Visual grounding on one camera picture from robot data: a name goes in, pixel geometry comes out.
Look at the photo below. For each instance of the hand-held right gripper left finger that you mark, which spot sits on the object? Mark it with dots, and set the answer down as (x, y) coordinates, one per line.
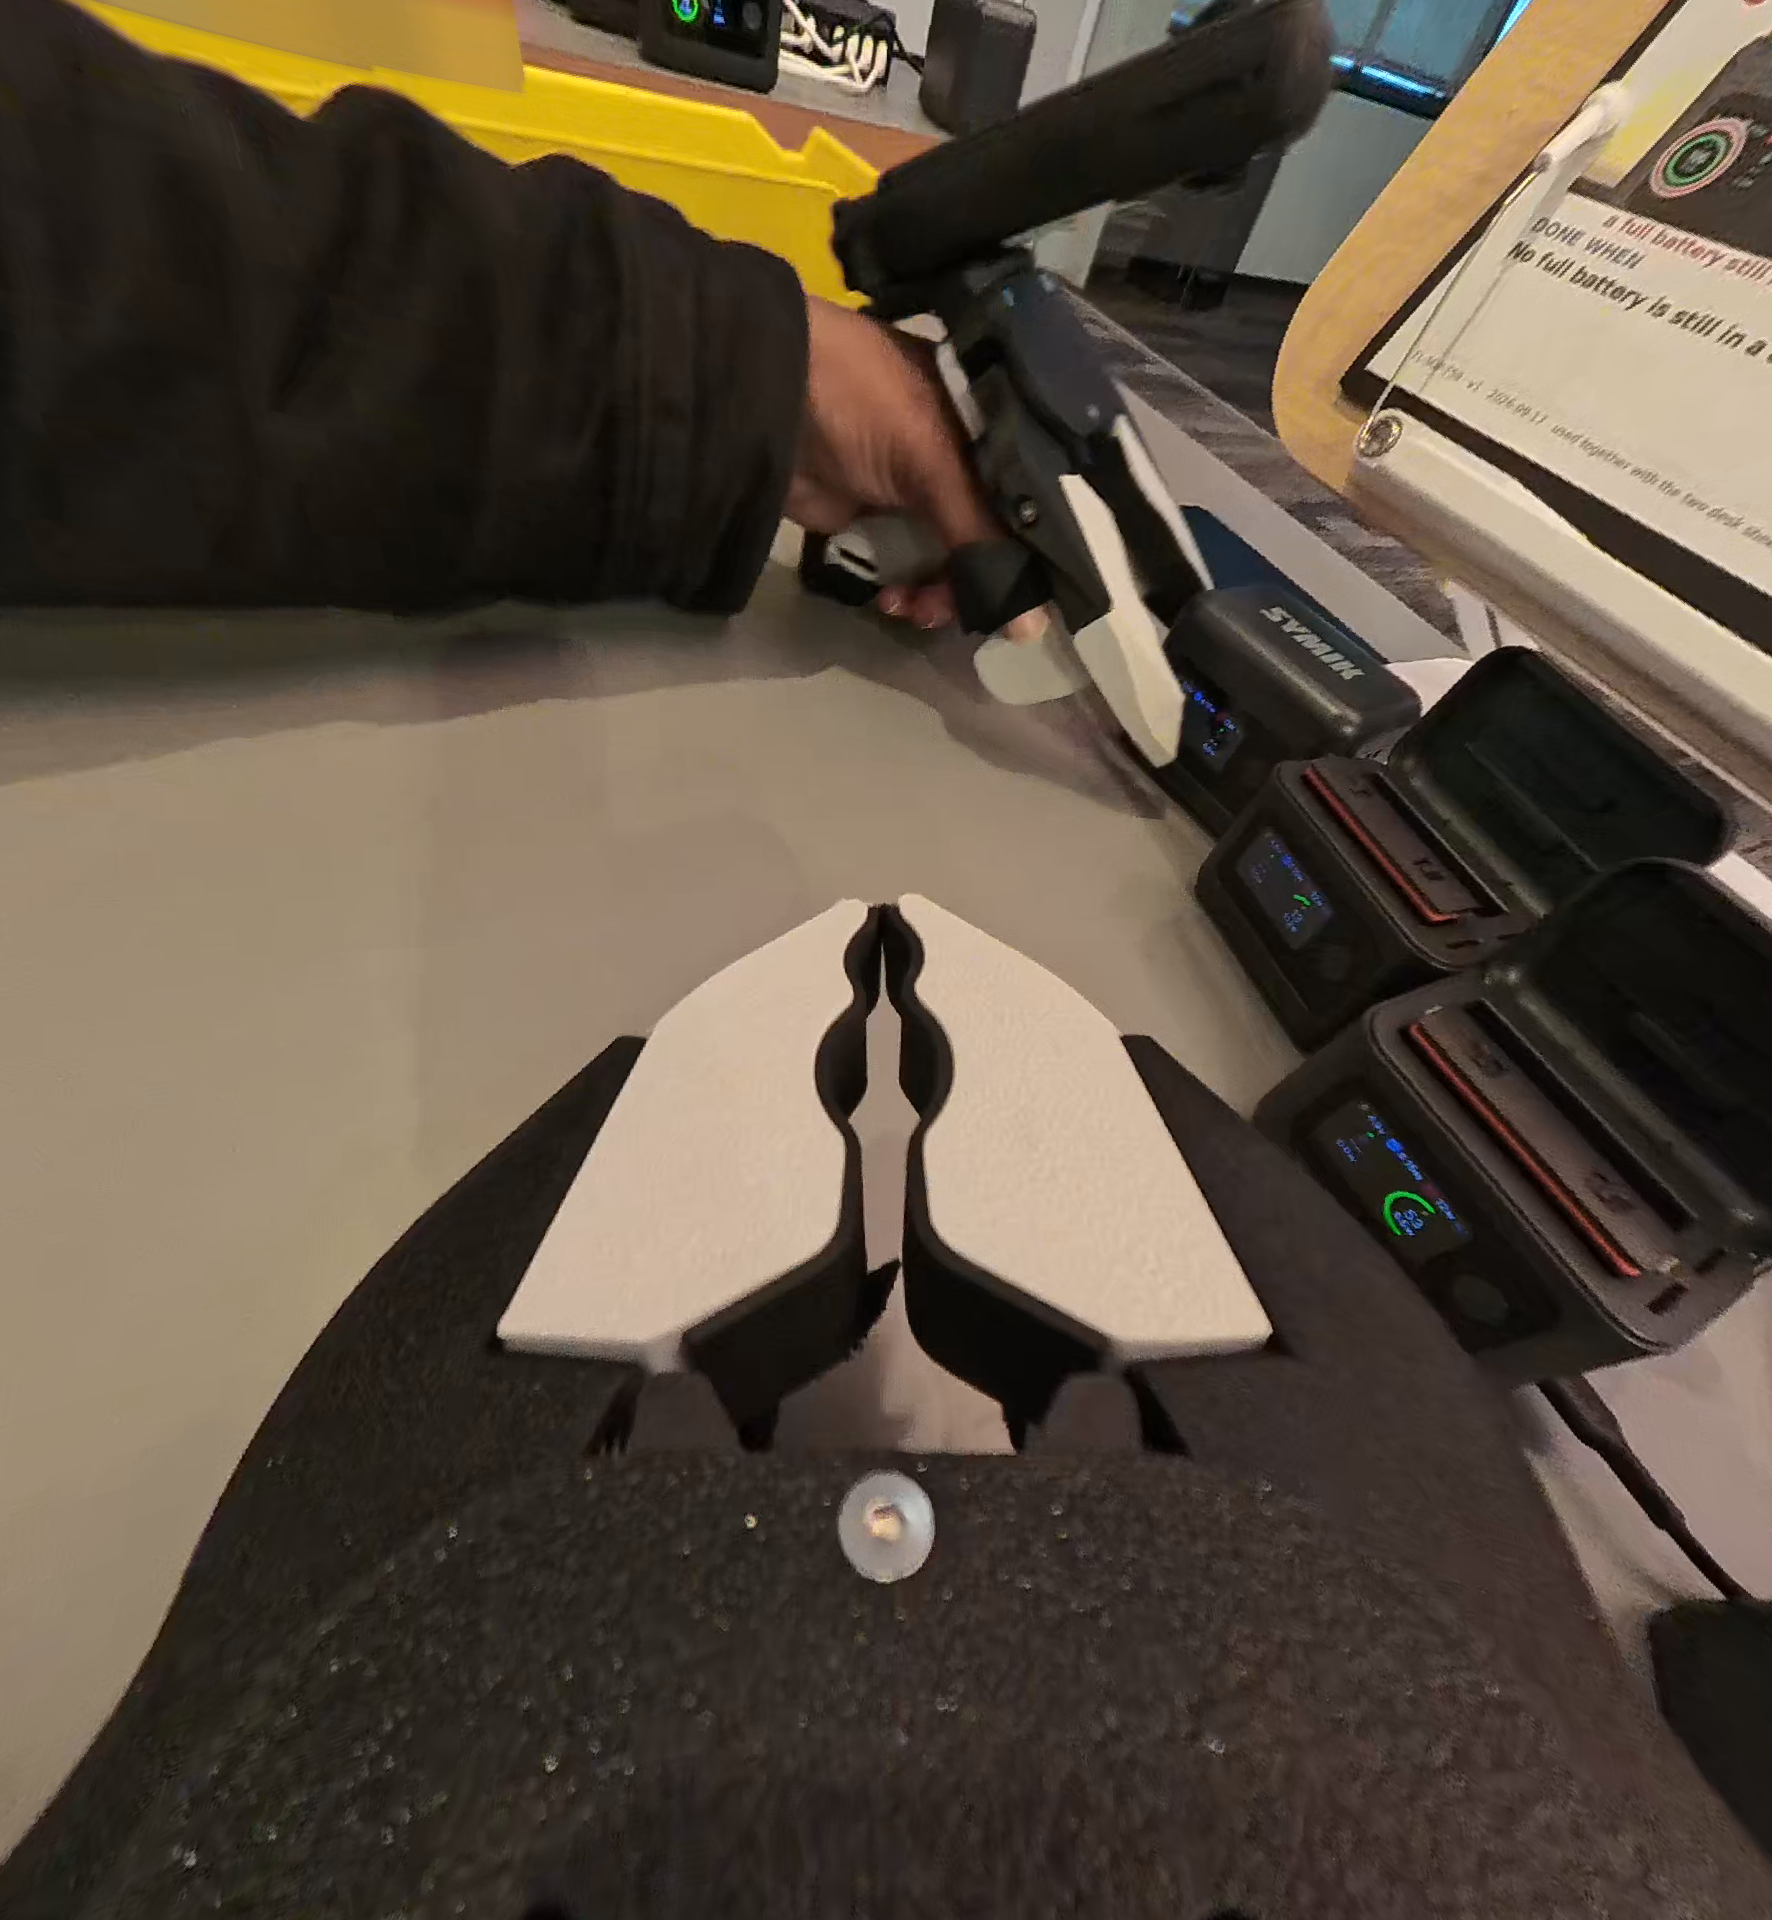
(706, 1169)

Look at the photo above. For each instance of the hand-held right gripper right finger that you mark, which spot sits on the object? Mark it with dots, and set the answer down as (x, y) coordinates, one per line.
(1084, 1169)

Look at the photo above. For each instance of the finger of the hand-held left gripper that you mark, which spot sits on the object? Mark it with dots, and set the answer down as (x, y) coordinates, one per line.
(1144, 616)
(1024, 659)

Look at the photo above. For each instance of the yellow plastic bin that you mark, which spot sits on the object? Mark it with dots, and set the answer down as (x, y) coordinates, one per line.
(678, 151)

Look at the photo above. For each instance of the person's left forearm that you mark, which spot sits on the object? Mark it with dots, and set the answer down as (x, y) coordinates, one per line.
(319, 331)

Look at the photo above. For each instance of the person's left hand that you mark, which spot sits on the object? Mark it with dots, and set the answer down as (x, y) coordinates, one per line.
(874, 436)

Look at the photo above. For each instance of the wooden sign board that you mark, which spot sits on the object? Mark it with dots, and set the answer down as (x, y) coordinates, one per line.
(1336, 299)

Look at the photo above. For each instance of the grey charger green display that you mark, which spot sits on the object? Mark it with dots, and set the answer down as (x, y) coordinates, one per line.
(714, 37)

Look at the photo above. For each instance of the instruction board on stand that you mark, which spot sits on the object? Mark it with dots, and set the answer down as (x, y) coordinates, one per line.
(1668, 331)

